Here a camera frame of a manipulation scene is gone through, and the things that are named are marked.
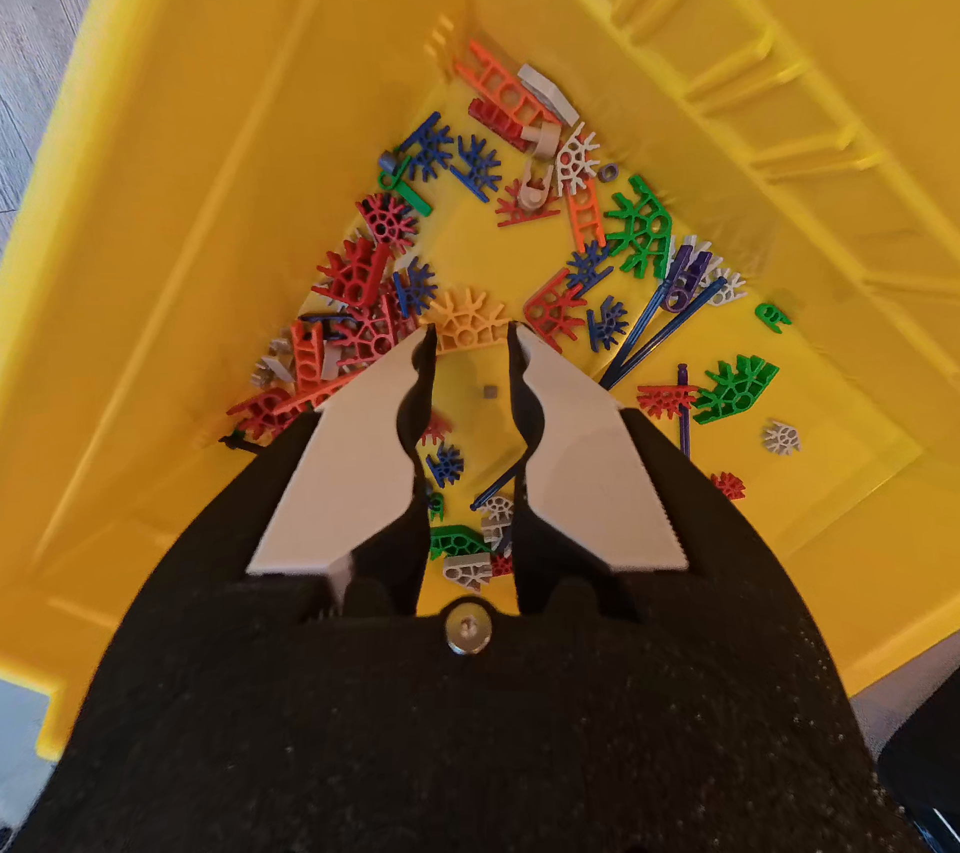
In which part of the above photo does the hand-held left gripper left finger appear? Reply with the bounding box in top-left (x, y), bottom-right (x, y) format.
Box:
top-left (248, 328), bottom-right (441, 617)

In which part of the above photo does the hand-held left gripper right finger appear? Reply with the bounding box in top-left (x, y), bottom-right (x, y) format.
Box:
top-left (506, 324), bottom-right (691, 614)

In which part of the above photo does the pile of colourful connectors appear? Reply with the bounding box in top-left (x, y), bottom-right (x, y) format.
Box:
top-left (222, 36), bottom-right (807, 593)

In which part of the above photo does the yellow plastic bin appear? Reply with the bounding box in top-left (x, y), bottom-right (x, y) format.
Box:
top-left (0, 0), bottom-right (960, 764)

